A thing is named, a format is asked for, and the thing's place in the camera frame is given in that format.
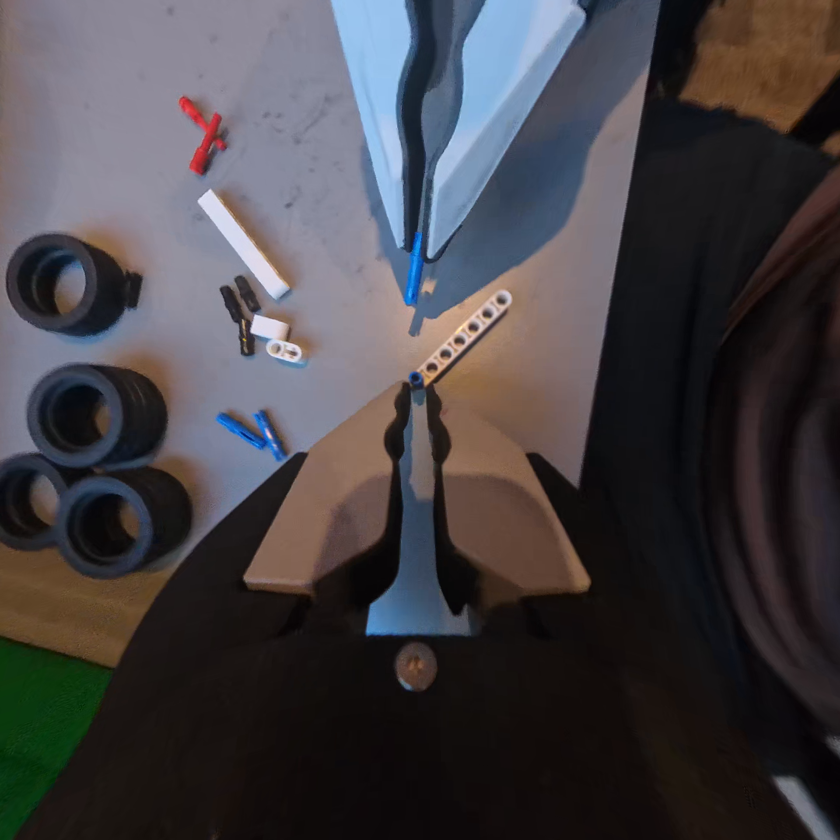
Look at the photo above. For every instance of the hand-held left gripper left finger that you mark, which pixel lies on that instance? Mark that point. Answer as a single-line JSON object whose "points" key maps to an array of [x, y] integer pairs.
{"points": [[315, 525]]}

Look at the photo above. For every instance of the small red toy pin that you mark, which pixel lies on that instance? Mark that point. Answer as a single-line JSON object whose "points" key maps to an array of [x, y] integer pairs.
{"points": [[200, 161], [190, 108]]}

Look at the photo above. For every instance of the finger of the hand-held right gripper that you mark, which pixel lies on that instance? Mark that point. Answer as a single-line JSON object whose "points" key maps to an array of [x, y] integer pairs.
{"points": [[367, 98], [512, 98]]}

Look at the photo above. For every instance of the small black toy pin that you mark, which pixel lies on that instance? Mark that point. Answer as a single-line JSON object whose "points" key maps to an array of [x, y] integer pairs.
{"points": [[247, 294], [229, 303], [133, 289], [246, 338]]}

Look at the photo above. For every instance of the small white toy piece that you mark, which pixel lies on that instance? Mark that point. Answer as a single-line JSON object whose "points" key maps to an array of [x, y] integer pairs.
{"points": [[269, 326]]}

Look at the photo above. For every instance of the thin white toy beam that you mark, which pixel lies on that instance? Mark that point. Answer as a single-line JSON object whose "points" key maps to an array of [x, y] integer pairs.
{"points": [[243, 243]]}

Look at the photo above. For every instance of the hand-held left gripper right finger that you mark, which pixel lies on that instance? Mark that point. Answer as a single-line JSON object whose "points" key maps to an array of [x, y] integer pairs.
{"points": [[518, 531]]}

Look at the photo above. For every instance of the small white toy brick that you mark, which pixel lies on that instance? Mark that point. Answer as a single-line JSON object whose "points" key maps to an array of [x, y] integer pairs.
{"points": [[292, 354]]}

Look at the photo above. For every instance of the black toy tire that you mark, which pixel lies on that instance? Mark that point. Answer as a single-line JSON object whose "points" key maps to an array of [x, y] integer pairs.
{"points": [[108, 289], [19, 535], [170, 518], [148, 420]]}

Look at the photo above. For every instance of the white toy beam with holes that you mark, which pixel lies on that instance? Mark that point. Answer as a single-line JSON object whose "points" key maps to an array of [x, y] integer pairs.
{"points": [[469, 331]]}

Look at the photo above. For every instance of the green plastic bin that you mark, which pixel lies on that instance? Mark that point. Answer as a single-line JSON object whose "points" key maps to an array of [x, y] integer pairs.
{"points": [[39, 722]]}

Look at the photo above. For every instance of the person's dark clothing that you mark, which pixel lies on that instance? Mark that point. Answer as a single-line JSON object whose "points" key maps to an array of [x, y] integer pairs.
{"points": [[656, 328]]}

